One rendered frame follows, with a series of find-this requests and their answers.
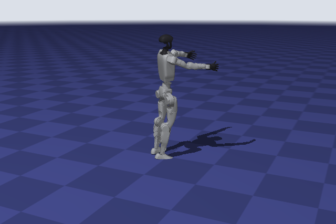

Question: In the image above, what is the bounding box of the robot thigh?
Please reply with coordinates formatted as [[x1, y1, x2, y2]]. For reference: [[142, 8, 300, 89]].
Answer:
[[154, 90, 168, 126], [160, 93, 177, 130]]

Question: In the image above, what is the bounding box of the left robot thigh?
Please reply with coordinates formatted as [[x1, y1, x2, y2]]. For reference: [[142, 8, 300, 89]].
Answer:
[[154, 90, 168, 126]]

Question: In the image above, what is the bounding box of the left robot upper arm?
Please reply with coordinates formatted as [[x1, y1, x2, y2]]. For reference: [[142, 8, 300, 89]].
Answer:
[[159, 49, 178, 57]]

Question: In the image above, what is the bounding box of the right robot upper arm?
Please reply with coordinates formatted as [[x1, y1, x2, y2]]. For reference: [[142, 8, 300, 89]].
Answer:
[[167, 56, 191, 70]]

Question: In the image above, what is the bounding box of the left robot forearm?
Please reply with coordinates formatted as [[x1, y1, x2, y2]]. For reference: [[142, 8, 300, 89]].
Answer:
[[177, 51, 188, 57]]

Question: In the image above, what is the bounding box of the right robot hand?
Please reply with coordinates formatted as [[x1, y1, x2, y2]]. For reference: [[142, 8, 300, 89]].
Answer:
[[206, 61, 219, 71]]

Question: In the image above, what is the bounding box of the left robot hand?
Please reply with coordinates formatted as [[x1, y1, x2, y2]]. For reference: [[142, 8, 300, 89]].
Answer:
[[185, 50, 197, 60]]

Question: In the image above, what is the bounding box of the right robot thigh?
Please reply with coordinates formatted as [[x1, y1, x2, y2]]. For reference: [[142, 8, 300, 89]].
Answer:
[[160, 93, 177, 130]]

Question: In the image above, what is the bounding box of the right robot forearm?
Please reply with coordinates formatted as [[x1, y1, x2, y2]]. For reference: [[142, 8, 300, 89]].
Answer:
[[188, 62, 210, 70]]

